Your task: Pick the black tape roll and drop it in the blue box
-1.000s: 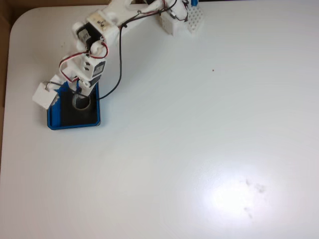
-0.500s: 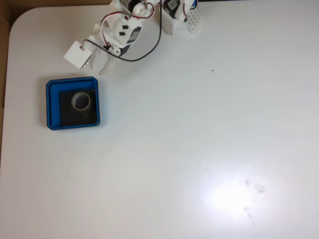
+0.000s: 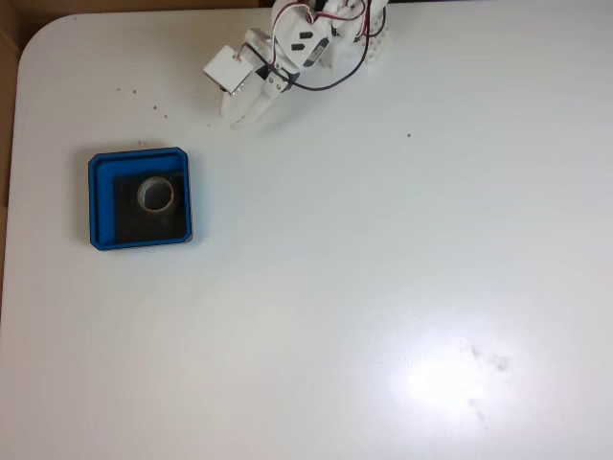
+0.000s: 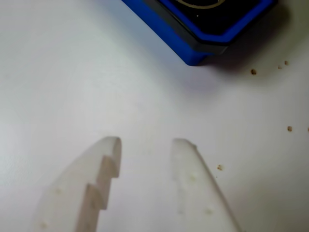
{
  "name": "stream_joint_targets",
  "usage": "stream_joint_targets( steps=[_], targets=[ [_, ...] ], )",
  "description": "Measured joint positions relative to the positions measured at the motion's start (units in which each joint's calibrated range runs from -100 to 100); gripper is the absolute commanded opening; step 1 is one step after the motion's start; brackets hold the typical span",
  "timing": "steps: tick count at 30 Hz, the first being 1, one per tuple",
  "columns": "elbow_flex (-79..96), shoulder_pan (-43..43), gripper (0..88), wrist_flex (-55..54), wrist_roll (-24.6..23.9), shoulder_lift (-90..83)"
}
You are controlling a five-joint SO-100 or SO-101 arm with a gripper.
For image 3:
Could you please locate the white square camera box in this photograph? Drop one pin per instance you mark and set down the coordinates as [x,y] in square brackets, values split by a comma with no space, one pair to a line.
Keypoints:
[227,69]

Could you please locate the black tape roll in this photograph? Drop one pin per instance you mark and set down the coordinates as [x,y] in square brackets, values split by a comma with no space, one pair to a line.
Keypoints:
[139,197]

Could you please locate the blue square box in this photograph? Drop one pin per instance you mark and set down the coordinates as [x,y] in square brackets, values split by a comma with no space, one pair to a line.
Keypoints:
[103,206]

